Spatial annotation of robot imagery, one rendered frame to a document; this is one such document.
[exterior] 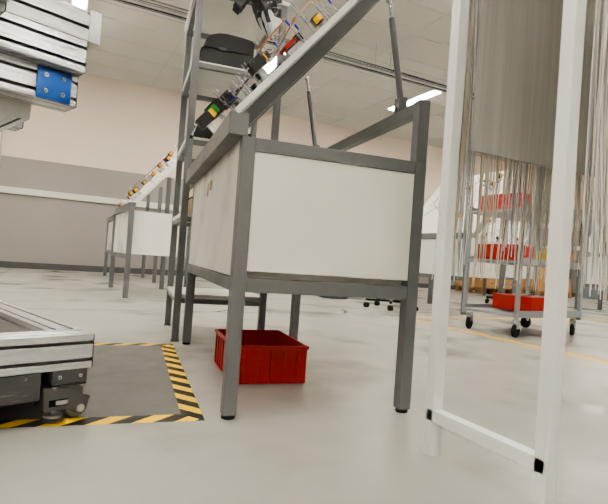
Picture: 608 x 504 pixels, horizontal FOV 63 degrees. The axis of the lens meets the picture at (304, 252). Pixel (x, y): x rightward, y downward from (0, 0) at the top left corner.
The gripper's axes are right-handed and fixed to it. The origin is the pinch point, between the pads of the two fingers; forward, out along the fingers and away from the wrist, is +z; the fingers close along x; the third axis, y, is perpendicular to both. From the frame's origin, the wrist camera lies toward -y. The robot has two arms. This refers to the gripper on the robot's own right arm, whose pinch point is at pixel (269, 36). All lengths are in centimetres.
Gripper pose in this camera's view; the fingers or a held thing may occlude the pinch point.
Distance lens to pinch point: 183.3
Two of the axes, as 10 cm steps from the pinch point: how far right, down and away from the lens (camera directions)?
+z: 3.4, 9.4, 0.9
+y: 8.6, -3.5, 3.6
